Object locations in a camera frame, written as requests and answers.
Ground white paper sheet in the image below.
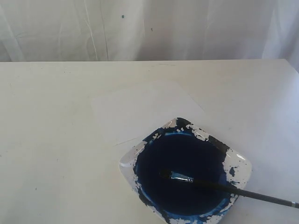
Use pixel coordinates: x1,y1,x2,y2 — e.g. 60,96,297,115
92,81,206,145

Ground black paintbrush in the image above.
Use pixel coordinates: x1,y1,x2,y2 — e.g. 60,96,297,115
159,169,299,209

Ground white square paint dish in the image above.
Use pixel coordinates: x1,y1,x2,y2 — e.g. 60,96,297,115
119,118,252,224

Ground white backdrop cloth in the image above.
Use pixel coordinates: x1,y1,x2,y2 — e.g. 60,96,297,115
0,0,299,63

